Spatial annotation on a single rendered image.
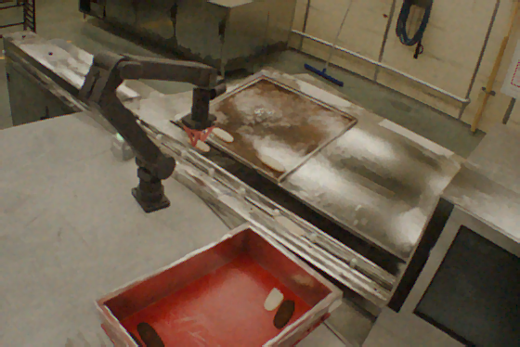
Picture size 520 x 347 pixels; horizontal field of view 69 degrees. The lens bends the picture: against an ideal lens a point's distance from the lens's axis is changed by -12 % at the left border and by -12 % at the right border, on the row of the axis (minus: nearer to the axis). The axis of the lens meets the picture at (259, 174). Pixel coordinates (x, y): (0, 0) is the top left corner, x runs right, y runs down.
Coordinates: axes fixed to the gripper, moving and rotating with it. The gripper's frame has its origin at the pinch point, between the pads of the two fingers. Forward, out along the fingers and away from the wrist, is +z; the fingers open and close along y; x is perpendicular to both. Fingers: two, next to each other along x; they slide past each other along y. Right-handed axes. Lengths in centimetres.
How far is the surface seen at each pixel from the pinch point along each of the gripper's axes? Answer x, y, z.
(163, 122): -33.9, -12.7, 11.8
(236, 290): 47, 30, 10
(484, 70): 25, -369, 31
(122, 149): -20.5, 17.0, 6.7
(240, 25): -179, -220, 36
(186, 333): 48, 48, 10
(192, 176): 6.5, 7.8, 7.1
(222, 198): 20.5, 8.2, 7.1
